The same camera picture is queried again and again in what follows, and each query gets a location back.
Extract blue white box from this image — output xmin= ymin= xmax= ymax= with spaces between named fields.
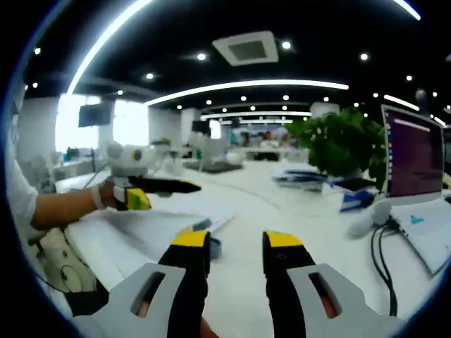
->
xmin=339 ymin=189 xmax=375 ymax=213

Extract black display screen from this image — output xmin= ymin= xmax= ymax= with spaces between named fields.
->
xmin=78 ymin=104 xmax=113 ymax=128

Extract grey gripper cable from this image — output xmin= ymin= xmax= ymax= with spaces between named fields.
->
xmin=83 ymin=168 xmax=114 ymax=189

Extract green potted plant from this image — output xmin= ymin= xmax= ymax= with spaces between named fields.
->
xmin=285 ymin=107 xmax=388 ymax=191

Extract black cable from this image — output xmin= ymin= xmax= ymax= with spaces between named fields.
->
xmin=369 ymin=225 xmax=400 ymax=318

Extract dark grey tray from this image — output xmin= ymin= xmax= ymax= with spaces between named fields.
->
xmin=183 ymin=160 xmax=245 ymax=174

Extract beige cloth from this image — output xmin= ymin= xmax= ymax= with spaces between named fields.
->
xmin=35 ymin=225 xmax=99 ymax=294

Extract person's right hand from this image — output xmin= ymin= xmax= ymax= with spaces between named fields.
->
xmin=200 ymin=318 xmax=221 ymax=338

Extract person's left hand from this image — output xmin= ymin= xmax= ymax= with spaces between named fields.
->
xmin=91 ymin=180 xmax=116 ymax=211

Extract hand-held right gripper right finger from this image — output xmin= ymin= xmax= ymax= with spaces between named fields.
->
xmin=262 ymin=230 xmax=402 ymax=338

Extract white paper stack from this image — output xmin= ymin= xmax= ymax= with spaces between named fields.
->
xmin=165 ymin=196 xmax=236 ymax=233

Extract white paper sheet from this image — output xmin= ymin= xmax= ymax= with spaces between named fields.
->
xmin=66 ymin=209 xmax=212 ymax=279

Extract white monitor stand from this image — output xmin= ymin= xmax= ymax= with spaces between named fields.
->
xmin=347 ymin=201 xmax=393 ymax=241

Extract white ceiling air vent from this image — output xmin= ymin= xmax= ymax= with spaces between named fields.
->
xmin=212 ymin=30 xmax=280 ymax=67

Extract person's black trousers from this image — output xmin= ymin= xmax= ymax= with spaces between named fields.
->
xmin=65 ymin=280 xmax=111 ymax=318

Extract curved ceiling light strip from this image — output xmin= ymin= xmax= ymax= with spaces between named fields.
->
xmin=66 ymin=0 xmax=151 ymax=95
xmin=393 ymin=0 xmax=423 ymax=21
xmin=145 ymin=79 xmax=350 ymax=106

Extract stack of blue white booklets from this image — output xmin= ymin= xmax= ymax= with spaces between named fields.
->
xmin=271 ymin=165 xmax=327 ymax=191

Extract black flat device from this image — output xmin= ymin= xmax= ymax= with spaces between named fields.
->
xmin=334 ymin=177 xmax=377 ymax=193

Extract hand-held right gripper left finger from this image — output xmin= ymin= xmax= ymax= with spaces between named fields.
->
xmin=98 ymin=230 xmax=211 ymax=338

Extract white closed laptop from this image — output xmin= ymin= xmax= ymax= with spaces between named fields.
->
xmin=389 ymin=197 xmax=451 ymax=277

